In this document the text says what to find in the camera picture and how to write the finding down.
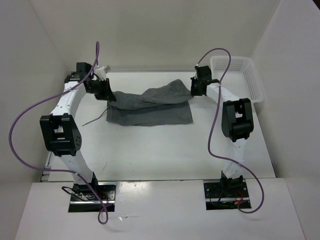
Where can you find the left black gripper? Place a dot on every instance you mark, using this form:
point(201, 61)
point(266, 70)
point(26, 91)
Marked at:
point(106, 93)

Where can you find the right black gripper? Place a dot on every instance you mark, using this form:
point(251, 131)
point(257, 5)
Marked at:
point(194, 92)

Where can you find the grey shorts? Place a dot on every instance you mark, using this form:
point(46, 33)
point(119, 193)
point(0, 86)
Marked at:
point(166, 105)

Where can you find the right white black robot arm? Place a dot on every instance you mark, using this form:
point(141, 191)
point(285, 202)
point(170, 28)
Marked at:
point(236, 125)

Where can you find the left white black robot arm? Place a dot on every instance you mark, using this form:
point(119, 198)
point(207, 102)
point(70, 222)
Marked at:
point(86, 176)

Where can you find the white perforated plastic basket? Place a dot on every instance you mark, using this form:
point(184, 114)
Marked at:
point(240, 76)

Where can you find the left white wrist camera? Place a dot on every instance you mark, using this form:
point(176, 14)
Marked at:
point(101, 72)

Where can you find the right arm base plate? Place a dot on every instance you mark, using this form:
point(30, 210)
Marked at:
point(218, 199)

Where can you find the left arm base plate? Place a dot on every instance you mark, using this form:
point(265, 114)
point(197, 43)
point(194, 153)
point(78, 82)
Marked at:
point(107, 197)

